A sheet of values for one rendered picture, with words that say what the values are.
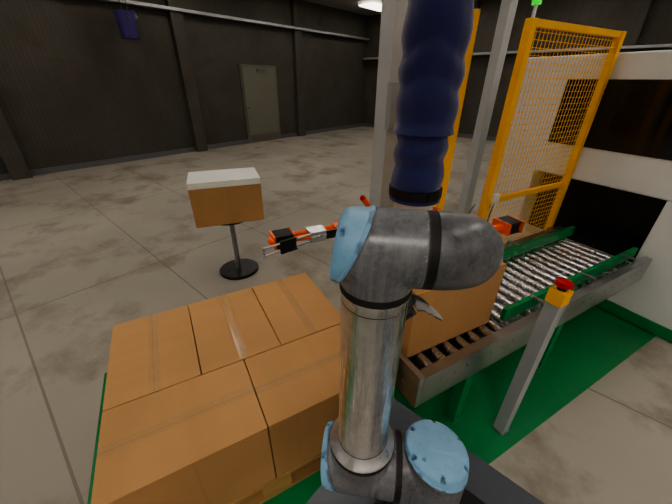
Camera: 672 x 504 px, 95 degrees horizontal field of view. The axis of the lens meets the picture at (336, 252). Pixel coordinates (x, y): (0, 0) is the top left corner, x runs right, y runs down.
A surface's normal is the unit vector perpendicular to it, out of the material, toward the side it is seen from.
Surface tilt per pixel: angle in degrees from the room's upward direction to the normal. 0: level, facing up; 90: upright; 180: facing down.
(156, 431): 0
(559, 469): 0
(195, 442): 0
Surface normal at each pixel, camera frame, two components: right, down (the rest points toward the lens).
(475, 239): 0.41, -0.23
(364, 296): -0.41, 0.47
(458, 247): 0.11, -0.06
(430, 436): 0.11, -0.89
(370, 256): -0.14, 0.26
